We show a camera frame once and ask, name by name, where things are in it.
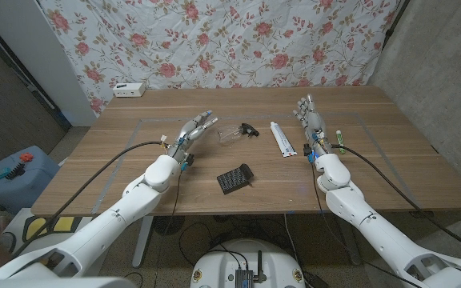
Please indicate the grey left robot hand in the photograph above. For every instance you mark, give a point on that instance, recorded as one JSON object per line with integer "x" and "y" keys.
{"x": 190, "y": 134}

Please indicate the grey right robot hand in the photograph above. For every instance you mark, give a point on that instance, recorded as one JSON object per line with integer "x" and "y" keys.
{"x": 314, "y": 124}

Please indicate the clear spray bottle black pump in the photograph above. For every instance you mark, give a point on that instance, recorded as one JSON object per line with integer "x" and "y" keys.
{"x": 234, "y": 133}

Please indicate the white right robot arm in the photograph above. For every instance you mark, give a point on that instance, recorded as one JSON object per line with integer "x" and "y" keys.
{"x": 374, "y": 224}

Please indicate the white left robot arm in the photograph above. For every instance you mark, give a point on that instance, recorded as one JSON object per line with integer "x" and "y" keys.
{"x": 106, "y": 224}

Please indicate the green marker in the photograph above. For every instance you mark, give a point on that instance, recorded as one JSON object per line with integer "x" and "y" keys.
{"x": 340, "y": 140}

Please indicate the white toothpaste tube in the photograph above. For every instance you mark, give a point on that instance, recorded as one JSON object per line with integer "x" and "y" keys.
{"x": 283, "y": 140}

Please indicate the white power strip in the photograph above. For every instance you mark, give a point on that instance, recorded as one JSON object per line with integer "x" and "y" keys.
{"x": 128, "y": 90}

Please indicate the black round fan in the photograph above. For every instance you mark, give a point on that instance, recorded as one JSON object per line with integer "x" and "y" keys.
{"x": 168, "y": 225}

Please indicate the floral backdrop cloth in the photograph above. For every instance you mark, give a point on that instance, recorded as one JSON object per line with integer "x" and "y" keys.
{"x": 234, "y": 40}

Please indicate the white table leg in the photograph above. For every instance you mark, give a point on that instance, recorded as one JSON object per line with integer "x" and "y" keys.
{"x": 142, "y": 240}

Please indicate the grey table leg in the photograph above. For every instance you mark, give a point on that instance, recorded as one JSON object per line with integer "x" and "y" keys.
{"x": 348, "y": 240}

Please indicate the black pole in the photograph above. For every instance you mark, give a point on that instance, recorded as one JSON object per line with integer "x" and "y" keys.
{"x": 394, "y": 22}

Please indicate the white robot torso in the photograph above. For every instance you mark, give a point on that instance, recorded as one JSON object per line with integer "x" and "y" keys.
{"x": 218, "y": 264}

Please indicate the black antenna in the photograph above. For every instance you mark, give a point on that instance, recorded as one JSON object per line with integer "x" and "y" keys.
{"x": 260, "y": 264}

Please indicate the grey computer module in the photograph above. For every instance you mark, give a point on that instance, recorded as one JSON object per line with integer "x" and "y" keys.
{"x": 243, "y": 278}

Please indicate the red flower toy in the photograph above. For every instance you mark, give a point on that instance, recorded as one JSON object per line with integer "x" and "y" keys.
{"x": 26, "y": 157}

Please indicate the blue storage box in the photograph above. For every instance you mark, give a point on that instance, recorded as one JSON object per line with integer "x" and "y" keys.
{"x": 30, "y": 188}

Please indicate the yellow black object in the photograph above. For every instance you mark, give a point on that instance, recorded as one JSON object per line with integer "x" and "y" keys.
{"x": 38, "y": 228}

